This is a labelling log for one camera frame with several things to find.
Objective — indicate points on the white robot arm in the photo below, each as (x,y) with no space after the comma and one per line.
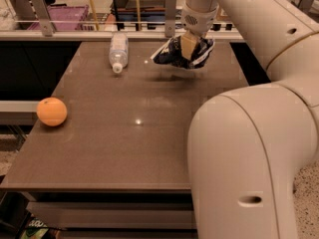
(245,146)

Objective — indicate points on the grey table drawer unit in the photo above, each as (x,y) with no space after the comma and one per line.
(116,211)

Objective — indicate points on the purple plastic crate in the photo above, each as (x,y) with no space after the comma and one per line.
(68,18)

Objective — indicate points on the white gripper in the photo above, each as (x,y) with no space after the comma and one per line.
(199,20)

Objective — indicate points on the green snack package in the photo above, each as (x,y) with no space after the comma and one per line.
(35,229)

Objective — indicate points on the blue chip bag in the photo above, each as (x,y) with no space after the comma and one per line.
(170,54)

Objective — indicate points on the orange fruit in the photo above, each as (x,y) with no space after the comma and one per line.
(51,111)

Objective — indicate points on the clear plastic water bottle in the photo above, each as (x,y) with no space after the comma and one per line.
(119,52)

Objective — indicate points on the yellow pole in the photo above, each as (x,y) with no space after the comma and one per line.
(93,8)

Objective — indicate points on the metal railing bracket middle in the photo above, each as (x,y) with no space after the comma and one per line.
(169,23)

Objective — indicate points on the metal railing bracket left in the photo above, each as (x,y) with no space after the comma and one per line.
(46,26)

